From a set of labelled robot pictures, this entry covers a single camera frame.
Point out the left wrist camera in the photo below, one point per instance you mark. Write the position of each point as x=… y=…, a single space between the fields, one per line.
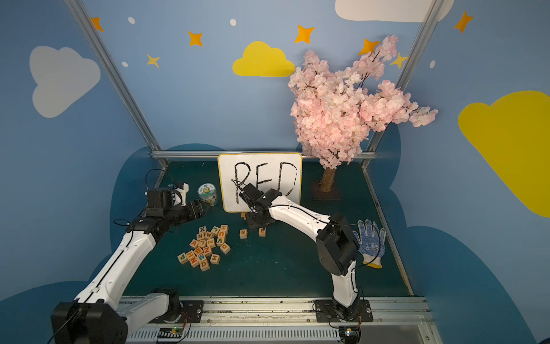
x=162 y=200

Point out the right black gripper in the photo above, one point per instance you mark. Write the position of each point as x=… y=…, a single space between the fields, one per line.
x=247 y=194

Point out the white board reading RED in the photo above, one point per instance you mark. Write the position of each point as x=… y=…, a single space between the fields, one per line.
x=280 y=171

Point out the blue dotted work glove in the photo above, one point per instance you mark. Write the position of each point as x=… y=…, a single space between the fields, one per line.
x=372 y=243

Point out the pink cherry blossom tree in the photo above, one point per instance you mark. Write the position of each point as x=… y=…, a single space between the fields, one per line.
x=334 y=112

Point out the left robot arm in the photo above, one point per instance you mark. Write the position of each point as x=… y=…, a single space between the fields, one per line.
x=93 y=316

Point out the aluminium rail frame front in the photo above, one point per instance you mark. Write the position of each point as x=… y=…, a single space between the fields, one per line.
x=291 y=320

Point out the wooden block letter D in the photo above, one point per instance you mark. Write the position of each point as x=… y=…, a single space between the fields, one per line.
x=204 y=265

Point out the wooden block letter P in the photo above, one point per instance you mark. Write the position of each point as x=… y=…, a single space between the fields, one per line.
x=183 y=258

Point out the wooden block red N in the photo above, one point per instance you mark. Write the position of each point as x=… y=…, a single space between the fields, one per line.
x=194 y=261

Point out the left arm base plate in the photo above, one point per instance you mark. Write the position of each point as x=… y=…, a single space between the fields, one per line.
x=188 y=311

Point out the wooden block letter M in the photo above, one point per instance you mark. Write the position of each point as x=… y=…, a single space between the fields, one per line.
x=215 y=259

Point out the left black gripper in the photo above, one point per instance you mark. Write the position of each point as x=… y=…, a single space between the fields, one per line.
x=194 y=211

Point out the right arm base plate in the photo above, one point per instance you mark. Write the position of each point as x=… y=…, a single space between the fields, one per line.
x=330 y=311

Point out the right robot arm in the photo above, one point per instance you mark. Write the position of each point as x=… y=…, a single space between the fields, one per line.
x=337 y=247

